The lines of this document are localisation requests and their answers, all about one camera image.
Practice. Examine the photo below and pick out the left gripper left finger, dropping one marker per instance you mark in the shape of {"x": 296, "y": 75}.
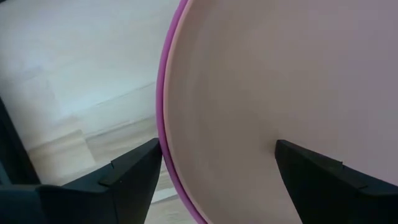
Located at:
{"x": 130, "y": 186}

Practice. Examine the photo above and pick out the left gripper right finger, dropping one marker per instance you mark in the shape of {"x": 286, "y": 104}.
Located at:
{"x": 335, "y": 193}

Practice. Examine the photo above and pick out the magenta round plate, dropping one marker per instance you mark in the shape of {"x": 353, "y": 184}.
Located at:
{"x": 160, "y": 109}

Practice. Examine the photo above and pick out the orange round plate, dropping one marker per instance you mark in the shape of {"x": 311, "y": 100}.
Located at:
{"x": 280, "y": 77}

